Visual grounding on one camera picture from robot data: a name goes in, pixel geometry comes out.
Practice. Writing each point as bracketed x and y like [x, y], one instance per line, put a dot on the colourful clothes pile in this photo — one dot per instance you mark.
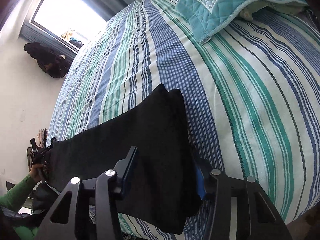
[42, 137]

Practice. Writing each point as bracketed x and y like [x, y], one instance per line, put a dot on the striped blue curtain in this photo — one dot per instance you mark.
[50, 40]

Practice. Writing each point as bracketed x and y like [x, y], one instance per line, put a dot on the window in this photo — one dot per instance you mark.
[65, 10]

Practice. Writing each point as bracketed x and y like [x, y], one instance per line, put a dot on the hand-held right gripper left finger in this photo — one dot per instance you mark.
[130, 170]

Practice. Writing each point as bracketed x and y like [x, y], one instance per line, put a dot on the person's green shirt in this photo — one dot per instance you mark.
[26, 233]

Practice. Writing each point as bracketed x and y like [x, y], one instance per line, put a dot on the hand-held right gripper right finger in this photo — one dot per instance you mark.
[200, 180]

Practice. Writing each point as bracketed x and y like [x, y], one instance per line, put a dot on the hanging dark clothes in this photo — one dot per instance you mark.
[50, 65]

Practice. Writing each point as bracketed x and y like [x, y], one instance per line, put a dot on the person's left hand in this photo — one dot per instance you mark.
[36, 173]

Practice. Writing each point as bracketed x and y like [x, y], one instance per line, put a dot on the black pants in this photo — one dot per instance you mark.
[150, 135]

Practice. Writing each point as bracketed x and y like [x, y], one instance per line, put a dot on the teal patterned pillow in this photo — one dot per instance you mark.
[212, 10]

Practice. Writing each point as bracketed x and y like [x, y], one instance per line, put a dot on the person's left forearm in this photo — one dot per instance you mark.
[17, 195]

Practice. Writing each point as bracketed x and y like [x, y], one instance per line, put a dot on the bed with striped sheet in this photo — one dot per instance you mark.
[225, 92]

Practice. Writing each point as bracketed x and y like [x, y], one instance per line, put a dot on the pale green cloth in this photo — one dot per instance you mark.
[275, 10]

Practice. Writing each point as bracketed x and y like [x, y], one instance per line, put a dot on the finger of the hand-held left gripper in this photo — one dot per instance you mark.
[51, 142]

